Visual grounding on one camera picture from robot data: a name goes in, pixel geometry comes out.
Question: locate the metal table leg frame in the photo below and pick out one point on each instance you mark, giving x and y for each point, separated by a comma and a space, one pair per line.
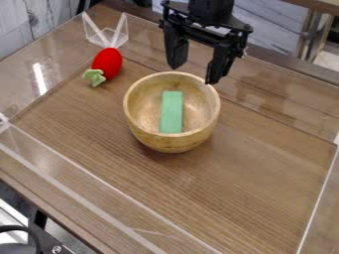
313, 36

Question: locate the wooden bowl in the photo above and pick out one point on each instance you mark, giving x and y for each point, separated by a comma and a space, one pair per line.
142, 106

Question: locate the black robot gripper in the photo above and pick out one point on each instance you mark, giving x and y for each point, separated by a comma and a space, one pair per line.
205, 21

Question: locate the clear acrylic corner bracket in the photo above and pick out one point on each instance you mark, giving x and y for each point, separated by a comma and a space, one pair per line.
106, 38

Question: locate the black table leg bracket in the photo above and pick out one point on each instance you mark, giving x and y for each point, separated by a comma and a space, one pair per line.
51, 245

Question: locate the red plush fruit green leaves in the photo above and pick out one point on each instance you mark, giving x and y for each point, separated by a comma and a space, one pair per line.
105, 67

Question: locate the green rectangular block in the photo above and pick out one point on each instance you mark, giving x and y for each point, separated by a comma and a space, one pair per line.
171, 112

